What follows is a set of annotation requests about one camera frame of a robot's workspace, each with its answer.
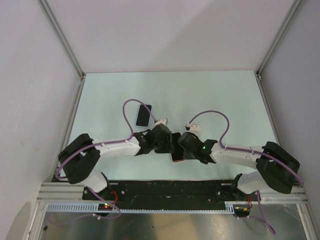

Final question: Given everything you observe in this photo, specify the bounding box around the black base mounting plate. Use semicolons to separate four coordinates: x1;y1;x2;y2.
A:
82;180;262;204

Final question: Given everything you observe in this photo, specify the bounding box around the left controller board with LEDs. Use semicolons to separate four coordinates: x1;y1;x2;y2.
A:
98;203;113;211

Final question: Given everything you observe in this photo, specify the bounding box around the aluminium side rail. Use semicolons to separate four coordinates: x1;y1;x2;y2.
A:
254;73;298;161
51;74;86;181

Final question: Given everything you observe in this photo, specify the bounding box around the left aluminium side rail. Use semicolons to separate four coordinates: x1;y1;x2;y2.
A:
51;74;86;181

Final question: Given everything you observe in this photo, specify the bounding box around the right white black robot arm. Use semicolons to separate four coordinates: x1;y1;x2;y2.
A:
177;131;300;201

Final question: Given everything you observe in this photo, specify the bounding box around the right aluminium corner post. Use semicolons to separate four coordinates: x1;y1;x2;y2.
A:
255;0;305;77

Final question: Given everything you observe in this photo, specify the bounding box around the left aluminium corner post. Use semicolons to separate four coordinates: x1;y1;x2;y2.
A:
37;0;85;78

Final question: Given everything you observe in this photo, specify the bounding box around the black smartphone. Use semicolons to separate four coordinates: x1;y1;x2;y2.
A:
135;104;152;127

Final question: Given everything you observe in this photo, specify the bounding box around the white slotted cable duct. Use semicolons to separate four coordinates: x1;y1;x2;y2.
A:
46;202;235;214

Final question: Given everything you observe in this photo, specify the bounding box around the aluminium corner post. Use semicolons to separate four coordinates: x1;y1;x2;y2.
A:
37;0;85;78
255;0;305;77

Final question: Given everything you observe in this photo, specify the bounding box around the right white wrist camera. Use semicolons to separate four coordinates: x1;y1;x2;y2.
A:
185;123;201;138

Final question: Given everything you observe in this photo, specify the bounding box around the right aluminium side rail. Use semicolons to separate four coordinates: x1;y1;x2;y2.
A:
254;73;298;161

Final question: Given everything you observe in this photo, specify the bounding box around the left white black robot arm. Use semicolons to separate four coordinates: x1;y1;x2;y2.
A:
58;123;174;200

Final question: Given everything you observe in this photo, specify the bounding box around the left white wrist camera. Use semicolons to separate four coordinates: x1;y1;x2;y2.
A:
154;118;168;126

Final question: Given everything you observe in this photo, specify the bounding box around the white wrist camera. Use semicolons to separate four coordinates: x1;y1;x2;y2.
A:
185;123;201;138
154;118;168;126

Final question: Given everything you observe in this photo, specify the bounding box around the right controller board with wires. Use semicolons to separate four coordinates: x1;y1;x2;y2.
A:
233;204;252;219

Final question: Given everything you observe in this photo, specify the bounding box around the beige phone case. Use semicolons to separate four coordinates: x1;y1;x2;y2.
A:
171;158;186;163

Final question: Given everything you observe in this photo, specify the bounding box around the black phone pink edge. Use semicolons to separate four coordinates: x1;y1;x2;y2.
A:
170;132;185;160

